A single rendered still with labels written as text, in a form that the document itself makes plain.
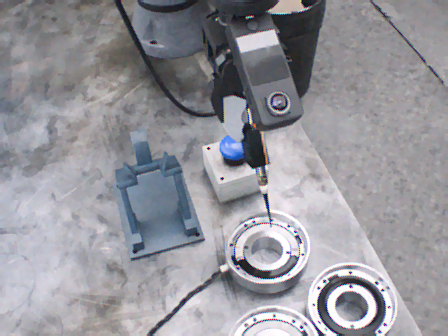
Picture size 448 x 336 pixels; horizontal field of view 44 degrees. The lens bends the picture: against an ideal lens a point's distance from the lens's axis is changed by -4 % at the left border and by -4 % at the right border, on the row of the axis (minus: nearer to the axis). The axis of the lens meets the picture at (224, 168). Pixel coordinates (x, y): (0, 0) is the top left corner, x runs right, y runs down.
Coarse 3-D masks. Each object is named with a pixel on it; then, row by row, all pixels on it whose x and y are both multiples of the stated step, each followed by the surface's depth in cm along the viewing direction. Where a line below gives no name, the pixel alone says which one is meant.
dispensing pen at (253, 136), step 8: (248, 104) 67; (248, 112) 68; (248, 120) 68; (248, 128) 68; (256, 128) 67; (248, 136) 67; (256, 136) 67; (248, 144) 68; (256, 144) 68; (248, 152) 69; (256, 152) 68; (264, 152) 68; (248, 160) 70; (256, 160) 68; (264, 160) 68; (256, 168) 70; (264, 168) 70; (264, 176) 70; (264, 184) 71; (264, 192) 71; (264, 200) 72
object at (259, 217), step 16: (240, 224) 73; (256, 224) 74; (272, 224) 74; (288, 224) 73; (256, 240) 72; (272, 240) 73; (304, 240) 72; (288, 256) 70; (304, 256) 70; (240, 272) 68; (304, 272) 70; (256, 288) 68; (272, 288) 68; (288, 288) 69
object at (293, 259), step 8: (296, 240) 72; (296, 256) 70; (240, 264) 70; (248, 264) 70; (288, 264) 70; (248, 272) 69; (256, 272) 69; (264, 272) 69; (272, 272) 69; (280, 272) 69; (288, 272) 69
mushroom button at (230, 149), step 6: (228, 138) 77; (222, 144) 76; (228, 144) 76; (234, 144) 76; (240, 144) 76; (222, 150) 76; (228, 150) 75; (234, 150) 75; (240, 150) 75; (228, 156) 75; (234, 156) 75; (240, 156) 75
